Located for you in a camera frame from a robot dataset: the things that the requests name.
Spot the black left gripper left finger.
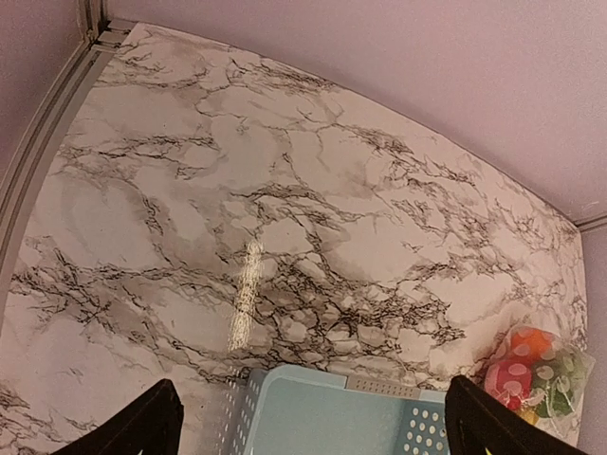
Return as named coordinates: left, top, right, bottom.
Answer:
left=56, top=379, right=184, bottom=455

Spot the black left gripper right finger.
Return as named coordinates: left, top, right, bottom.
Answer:
left=445, top=376, right=578, bottom=455

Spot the clear polka dot zip bag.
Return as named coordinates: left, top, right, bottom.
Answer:
left=483, top=325, right=595, bottom=432

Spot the orange fake fruit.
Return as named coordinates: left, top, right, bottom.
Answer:
left=508, top=326, right=555, bottom=365

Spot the pink fake fruit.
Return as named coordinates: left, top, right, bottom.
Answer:
left=484, top=359, right=532, bottom=411

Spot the green fake lettuce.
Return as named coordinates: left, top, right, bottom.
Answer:
left=531, top=348, right=591, bottom=419

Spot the light blue plastic basket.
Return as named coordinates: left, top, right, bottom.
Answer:
left=218, top=365, right=450, bottom=454

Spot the right aluminium frame post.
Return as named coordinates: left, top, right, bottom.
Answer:
left=575, top=212, right=607, bottom=232

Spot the aluminium frame post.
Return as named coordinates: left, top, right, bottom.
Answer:
left=575, top=212, right=607, bottom=232
left=0, top=0, right=132, bottom=281

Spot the left aluminium frame post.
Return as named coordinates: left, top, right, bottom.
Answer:
left=0, top=0, right=132, bottom=281

